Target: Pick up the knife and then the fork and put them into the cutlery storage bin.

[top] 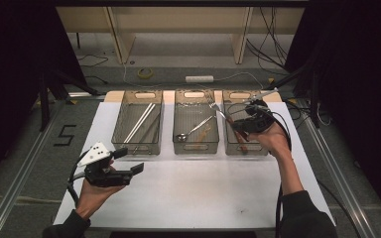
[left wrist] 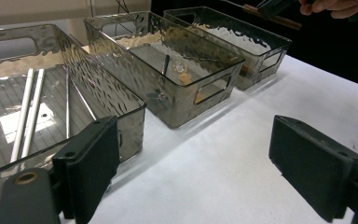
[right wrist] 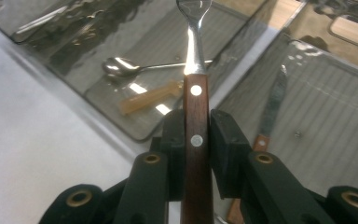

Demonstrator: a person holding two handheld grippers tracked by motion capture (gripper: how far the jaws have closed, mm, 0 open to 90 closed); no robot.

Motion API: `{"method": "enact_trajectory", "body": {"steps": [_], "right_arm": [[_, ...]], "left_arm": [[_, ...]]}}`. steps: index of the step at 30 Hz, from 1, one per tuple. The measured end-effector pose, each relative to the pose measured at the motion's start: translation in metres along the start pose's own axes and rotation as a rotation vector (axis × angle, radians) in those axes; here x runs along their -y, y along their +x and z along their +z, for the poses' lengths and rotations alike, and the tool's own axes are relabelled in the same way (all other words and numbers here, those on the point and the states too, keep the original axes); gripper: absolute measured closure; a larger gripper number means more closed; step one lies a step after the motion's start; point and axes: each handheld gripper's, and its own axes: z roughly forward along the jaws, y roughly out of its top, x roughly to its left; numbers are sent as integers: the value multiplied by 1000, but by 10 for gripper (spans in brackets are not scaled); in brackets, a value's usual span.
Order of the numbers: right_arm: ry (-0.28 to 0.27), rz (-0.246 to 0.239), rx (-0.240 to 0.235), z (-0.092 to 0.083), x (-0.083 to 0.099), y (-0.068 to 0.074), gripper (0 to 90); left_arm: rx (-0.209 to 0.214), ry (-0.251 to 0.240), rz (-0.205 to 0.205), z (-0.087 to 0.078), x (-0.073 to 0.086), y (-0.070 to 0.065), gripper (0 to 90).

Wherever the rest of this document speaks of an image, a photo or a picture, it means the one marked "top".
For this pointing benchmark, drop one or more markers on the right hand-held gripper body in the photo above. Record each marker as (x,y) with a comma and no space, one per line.
(259,120)

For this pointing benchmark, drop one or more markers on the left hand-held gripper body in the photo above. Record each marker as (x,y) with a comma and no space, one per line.
(105,178)

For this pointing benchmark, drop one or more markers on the smoky clear plastic bin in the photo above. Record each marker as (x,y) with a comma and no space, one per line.
(191,112)
(254,145)
(125,115)

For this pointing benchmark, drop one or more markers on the amber clear plastic spoon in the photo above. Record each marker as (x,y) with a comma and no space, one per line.
(202,136)

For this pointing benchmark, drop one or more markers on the metal spoon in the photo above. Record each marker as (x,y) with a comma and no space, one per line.
(181,137)

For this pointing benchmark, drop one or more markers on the person's left hand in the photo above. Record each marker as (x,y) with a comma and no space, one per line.
(92,198)

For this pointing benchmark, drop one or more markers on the person's right hand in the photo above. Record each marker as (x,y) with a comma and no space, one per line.
(273,140)

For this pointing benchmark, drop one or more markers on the black metal stand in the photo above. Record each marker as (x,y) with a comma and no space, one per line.
(315,105)
(43,105)

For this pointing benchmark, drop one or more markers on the white table sheet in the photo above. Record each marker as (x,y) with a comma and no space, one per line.
(195,191)

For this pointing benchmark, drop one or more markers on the white power strip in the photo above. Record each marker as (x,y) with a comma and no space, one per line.
(199,79)

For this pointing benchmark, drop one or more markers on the yellow tape roll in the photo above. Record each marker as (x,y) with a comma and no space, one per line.
(139,72)

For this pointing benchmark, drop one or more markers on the black curtain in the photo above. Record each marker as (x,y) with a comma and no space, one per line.
(13,66)
(360,66)

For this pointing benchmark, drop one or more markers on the light wooden shelf unit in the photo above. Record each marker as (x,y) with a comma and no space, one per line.
(119,33)

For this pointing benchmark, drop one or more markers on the aluminium floor rail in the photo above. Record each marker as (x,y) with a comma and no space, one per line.
(19,178)
(339,178)

